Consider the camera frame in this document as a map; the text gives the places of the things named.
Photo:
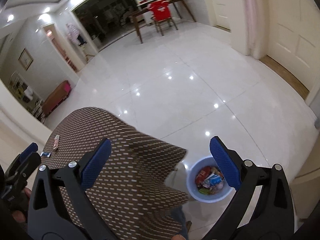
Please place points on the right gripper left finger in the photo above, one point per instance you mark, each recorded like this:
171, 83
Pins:
59, 207

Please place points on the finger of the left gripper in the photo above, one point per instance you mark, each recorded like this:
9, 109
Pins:
33, 147

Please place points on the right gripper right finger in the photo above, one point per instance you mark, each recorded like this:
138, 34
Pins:
262, 206

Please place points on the blue small wrapper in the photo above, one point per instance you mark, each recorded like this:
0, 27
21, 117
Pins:
45, 154

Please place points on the pink white snack wrapper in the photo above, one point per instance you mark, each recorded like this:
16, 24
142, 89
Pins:
56, 142

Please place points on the green plush toy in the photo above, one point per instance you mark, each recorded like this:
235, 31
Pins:
205, 191

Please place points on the red patterned bag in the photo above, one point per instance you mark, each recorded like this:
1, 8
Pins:
203, 174

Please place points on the blue white paper box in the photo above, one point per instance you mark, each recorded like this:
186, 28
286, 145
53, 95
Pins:
213, 180

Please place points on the light blue trash bucket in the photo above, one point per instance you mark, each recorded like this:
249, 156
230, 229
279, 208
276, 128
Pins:
220, 191

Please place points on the person's left hand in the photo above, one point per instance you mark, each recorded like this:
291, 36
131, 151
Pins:
20, 205

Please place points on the person's right hand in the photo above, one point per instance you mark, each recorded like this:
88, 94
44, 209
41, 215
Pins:
178, 237

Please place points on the white shoe rack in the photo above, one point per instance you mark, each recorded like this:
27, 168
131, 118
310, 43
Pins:
26, 96

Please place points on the brown pink bench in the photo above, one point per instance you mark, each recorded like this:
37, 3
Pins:
60, 94

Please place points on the coat stand with clothes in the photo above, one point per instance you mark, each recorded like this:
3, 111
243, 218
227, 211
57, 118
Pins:
76, 37

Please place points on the wooden dining table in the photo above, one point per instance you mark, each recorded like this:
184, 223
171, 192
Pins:
135, 14

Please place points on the cream panel door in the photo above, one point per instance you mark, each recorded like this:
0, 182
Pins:
294, 38

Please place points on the red covered chair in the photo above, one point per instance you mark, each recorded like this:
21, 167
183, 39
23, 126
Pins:
160, 14

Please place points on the pink door curtain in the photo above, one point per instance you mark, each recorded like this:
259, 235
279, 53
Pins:
253, 11

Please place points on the white far door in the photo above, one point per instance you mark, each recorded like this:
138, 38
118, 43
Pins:
218, 13

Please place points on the framed picture left wall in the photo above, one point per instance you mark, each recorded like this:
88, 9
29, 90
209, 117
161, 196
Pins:
25, 59

